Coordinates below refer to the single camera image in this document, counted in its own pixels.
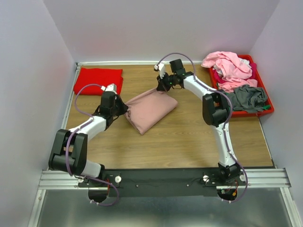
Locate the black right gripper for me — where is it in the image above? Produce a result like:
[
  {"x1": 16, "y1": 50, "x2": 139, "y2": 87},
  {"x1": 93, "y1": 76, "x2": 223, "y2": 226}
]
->
[{"x1": 156, "y1": 71, "x2": 176, "y2": 93}]

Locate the dusty pink graphic t-shirt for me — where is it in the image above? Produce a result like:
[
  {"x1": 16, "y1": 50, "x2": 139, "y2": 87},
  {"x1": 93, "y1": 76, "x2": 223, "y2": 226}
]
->
[{"x1": 125, "y1": 88, "x2": 178, "y2": 135}]

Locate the red t-shirt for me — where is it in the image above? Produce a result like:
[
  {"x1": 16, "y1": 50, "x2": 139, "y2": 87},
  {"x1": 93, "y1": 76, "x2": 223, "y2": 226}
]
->
[{"x1": 73, "y1": 68, "x2": 123, "y2": 95}]

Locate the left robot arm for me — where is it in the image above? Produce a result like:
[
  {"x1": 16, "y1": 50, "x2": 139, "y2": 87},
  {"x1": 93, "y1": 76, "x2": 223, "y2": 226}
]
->
[{"x1": 48, "y1": 91, "x2": 128, "y2": 187}]

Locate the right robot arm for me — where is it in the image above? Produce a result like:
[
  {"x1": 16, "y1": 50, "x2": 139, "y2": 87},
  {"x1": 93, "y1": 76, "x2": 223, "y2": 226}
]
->
[{"x1": 154, "y1": 59, "x2": 241, "y2": 185}]

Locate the white printed t-shirt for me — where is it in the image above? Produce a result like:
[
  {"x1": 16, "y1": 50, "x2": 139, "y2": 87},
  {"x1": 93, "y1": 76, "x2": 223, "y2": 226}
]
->
[{"x1": 213, "y1": 58, "x2": 251, "y2": 75}]

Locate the magenta t-shirt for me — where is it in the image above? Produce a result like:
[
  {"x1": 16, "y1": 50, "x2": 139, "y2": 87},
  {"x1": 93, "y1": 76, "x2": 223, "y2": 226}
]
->
[{"x1": 212, "y1": 62, "x2": 257, "y2": 83}]

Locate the light pink t-shirt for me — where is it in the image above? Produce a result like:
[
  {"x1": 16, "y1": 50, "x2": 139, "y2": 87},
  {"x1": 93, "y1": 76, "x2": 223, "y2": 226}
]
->
[{"x1": 201, "y1": 52, "x2": 258, "y2": 93}]

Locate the grey t-shirt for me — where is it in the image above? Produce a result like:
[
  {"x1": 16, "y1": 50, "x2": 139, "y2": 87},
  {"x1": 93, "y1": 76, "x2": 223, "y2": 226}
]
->
[{"x1": 223, "y1": 84, "x2": 269, "y2": 114}]

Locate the green t-shirt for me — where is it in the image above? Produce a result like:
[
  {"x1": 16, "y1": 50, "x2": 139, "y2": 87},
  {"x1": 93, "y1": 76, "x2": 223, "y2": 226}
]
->
[{"x1": 217, "y1": 81, "x2": 270, "y2": 112}]

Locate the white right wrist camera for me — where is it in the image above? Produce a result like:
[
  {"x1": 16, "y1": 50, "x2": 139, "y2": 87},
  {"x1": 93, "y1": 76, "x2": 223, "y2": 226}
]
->
[{"x1": 154, "y1": 63, "x2": 168, "y2": 79}]

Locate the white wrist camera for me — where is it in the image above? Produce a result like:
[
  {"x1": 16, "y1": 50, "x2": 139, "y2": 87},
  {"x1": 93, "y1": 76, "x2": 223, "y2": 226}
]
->
[
  {"x1": 154, "y1": 63, "x2": 168, "y2": 79},
  {"x1": 101, "y1": 83, "x2": 117, "y2": 94}
]

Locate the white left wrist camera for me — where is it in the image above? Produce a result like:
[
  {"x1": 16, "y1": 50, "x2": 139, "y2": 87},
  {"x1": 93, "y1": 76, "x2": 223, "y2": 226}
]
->
[{"x1": 101, "y1": 83, "x2": 117, "y2": 94}]

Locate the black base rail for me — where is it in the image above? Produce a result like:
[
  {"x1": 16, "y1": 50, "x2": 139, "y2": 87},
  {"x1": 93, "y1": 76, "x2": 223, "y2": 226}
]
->
[{"x1": 79, "y1": 168, "x2": 247, "y2": 200}]

